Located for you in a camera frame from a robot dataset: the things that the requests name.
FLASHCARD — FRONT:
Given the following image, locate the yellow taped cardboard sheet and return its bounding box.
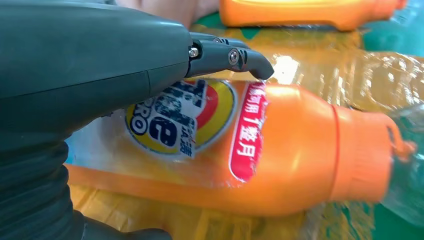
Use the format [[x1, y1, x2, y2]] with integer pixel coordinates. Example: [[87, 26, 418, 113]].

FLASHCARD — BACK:
[[66, 24, 424, 240]]

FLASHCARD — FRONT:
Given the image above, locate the orange detergent bottle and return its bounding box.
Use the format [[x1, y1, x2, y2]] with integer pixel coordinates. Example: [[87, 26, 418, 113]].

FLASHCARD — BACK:
[[218, 0, 408, 32], [64, 78, 424, 229]]

